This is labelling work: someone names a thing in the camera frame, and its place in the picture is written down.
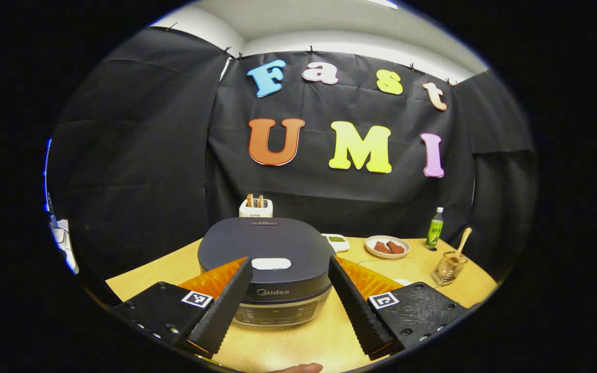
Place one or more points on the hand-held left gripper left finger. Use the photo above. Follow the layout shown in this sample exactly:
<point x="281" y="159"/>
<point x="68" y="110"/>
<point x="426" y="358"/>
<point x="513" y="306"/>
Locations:
<point x="226" y="311"/>

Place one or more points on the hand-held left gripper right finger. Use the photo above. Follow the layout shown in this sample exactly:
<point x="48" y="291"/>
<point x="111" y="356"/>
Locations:
<point x="360" y="311"/>

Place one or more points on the dark grey rice cooker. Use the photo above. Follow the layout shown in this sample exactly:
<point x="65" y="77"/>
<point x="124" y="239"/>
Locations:
<point x="272" y="243"/>

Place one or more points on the wooden spoon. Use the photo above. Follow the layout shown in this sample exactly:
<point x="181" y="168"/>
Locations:
<point x="464" y="238"/>

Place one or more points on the white round plate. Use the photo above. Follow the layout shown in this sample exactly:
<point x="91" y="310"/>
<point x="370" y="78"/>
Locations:
<point x="386" y="255"/>

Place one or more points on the brown meat piece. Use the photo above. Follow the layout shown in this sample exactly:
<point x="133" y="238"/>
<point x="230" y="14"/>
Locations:
<point x="396" y="247"/>
<point x="381" y="247"/>

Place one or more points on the white divided condiment dish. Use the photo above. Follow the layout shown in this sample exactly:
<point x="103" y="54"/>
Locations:
<point x="337" y="241"/>

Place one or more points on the white toaster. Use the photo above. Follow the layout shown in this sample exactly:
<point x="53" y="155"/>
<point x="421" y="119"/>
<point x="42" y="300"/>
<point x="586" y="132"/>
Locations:
<point x="256" y="211"/>

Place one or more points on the green drink bottle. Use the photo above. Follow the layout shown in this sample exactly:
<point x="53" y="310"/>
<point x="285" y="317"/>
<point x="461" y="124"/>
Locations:
<point x="435" y="230"/>

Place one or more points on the black backdrop cloth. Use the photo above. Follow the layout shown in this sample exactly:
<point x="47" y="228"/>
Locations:
<point x="148" y="155"/>

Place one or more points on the white side desk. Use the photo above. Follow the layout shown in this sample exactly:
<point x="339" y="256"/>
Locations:
<point x="65" y="243"/>

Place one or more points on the computer monitor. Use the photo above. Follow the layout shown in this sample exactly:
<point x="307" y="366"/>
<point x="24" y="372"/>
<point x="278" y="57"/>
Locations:
<point x="47" y="176"/>

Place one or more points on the large ceiling light panel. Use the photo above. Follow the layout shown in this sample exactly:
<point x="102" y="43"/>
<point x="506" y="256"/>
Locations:
<point x="384" y="3"/>

